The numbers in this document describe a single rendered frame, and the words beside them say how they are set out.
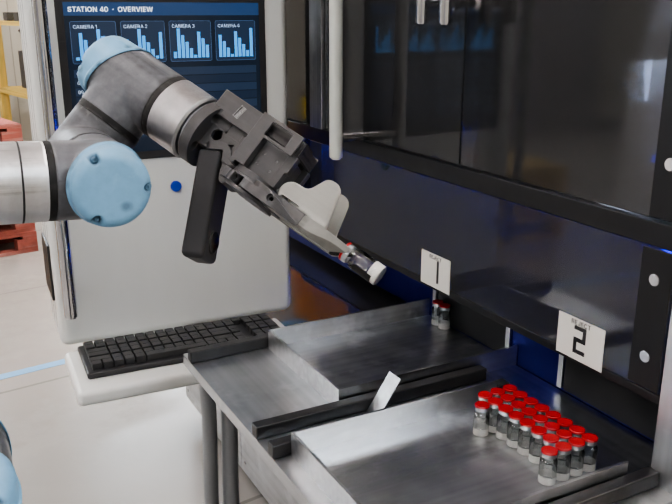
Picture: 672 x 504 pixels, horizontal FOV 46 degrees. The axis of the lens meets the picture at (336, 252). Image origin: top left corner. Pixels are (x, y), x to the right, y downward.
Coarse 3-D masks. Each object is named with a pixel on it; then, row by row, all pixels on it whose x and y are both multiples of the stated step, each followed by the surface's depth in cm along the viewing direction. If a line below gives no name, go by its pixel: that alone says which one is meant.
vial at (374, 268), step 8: (352, 248) 78; (344, 256) 78; (352, 256) 78; (360, 256) 78; (368, 256) 78; (352, 264) 78; (360, 264) 78; (368, 264) 77; (376, 264) 77; (368, 272) 77; (376, 272) 77; (384, 272) 78; (376, 280) 77
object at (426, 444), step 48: (480, 384) 119; (336, 432) 108; (384, 432) 112; (432, 432) 112; (336, 480) 94; (384, 480) 100; (432, 480) 100; (480, 480) 100; (528, 480) 100; (576, 480) 95
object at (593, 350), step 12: (564, 312) 110; (564, 324) 110; (576, 324) 108; (588, 324) 106; (564, 336) 110; (576, 336) 108; (588, 336) 106; (600, 336) 104; (564, 348) 111; (576, 348) 109; (588, 348) 107; (600, 348) 105; (588, 360) 107; (600, 360) 105; (600, 372) 105
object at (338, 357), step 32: (320, 320) 143; (352, 320) 147; (384, 320) 150; (416, 320) 152; (288, 352) 132; (320, 352) 138; (352, 352) 138; (384, 352) 138; (416, 352) 138; (448, 352) 138; (480, 352) 138; (512, 352) 132; (320, 384) 122; (352, 384) 126
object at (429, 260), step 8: (424, 256) 139; (432, 256) 137; (424, 264) 139; (432, 264) 137; (440, 264) 135; (448, 264) 133; (424, 272) 140; (432, 272) 137; (440, 272) 135; (448, 272) 133; (424, 280) 140; (432, 280) 138; (440, 280) 136; (448, 280) 133; (440, 288) 136; (448, 288) 134
